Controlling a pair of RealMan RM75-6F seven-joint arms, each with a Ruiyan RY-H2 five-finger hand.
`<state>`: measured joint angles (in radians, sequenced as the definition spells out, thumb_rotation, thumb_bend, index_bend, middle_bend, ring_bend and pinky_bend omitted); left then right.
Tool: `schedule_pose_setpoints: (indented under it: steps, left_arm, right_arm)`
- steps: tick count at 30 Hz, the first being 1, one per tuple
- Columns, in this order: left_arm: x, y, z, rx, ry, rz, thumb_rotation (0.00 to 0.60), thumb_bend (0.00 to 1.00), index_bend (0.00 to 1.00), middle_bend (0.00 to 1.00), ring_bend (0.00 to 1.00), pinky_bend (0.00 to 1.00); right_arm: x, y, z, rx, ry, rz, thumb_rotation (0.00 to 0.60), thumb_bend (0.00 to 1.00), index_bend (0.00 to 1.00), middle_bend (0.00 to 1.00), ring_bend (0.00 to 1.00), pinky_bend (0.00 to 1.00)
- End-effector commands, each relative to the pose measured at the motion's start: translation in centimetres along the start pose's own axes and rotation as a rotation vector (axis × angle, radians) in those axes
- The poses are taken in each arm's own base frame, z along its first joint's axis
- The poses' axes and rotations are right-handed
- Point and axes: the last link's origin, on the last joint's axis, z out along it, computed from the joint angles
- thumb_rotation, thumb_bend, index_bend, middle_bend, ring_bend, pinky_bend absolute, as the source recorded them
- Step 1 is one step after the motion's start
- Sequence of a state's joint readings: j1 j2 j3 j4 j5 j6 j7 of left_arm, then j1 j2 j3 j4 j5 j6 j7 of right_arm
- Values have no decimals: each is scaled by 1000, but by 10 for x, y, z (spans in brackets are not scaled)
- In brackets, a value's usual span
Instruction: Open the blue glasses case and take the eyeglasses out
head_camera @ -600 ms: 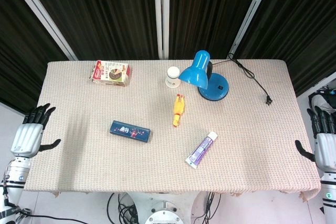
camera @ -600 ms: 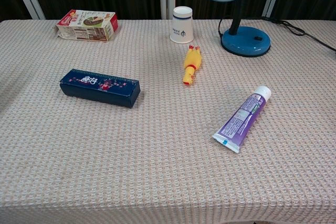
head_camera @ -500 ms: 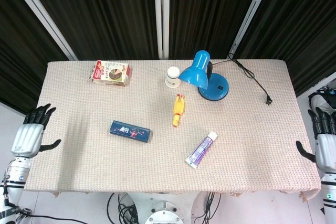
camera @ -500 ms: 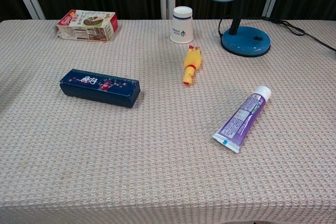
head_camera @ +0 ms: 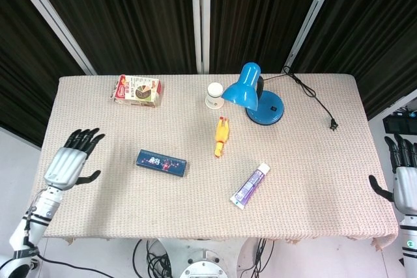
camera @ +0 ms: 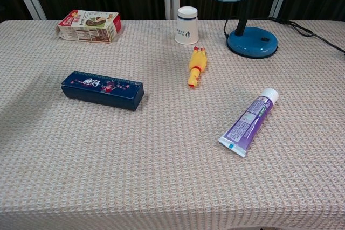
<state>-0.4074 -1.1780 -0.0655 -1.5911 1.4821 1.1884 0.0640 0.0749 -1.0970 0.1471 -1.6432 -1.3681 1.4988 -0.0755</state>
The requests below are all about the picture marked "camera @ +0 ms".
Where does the yellow rubber chicken toy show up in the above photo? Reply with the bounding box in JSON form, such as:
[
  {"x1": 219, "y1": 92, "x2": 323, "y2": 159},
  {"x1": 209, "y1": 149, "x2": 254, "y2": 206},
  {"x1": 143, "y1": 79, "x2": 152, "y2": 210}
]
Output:
[{"x1": 187, "y1": 45, "x2": 209, "y2": 89}]

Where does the purple white toothpaste tube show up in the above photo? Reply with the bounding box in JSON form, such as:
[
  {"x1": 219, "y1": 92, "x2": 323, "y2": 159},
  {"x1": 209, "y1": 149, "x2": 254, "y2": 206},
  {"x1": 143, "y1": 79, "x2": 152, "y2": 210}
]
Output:
[{"x1": 217, "y1": 87, "x2": 280, "y2": 158}]

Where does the blue desk lamp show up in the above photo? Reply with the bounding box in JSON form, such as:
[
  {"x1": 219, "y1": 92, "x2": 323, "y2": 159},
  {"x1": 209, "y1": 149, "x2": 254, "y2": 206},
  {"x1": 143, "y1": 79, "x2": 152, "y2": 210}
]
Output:
[{"x1": 196, "y1": 0, "x2": 279, "y2": 59}]

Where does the beige waffle-weave tablecloth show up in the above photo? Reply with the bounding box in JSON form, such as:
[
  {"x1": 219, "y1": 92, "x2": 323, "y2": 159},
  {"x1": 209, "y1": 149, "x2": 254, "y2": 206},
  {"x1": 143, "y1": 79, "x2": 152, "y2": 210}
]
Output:
[{"x1": 0, "y1": 19, "x2": 345, "y2": 230}]

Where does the red white food carton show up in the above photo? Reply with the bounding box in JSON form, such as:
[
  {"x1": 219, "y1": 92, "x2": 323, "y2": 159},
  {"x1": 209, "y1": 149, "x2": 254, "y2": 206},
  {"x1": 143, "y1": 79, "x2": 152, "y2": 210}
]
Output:
[{"x1": 57, "y1": 9, "x2": 122, "y2": 44}]

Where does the blue glasses case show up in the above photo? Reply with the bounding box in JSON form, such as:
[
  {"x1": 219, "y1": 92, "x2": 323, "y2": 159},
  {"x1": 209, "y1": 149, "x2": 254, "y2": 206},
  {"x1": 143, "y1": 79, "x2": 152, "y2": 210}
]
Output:
[{"x1": 60, "y1": 70, "x2": 145, "y2": 111}]

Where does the black lamp power cable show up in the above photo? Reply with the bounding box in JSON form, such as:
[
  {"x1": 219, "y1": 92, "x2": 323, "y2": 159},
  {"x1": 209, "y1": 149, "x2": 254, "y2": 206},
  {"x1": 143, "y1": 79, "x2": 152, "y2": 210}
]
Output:
[{"x1": 223, "y1": 16, "x2": 345, "y2": 54}]

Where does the white paper cup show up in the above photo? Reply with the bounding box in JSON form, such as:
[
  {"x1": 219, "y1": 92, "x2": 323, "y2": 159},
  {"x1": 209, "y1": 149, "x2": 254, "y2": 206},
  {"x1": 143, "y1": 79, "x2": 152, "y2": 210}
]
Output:
[{"x1": 174, "y1": 6, "x2": 199, "y2": 45}]

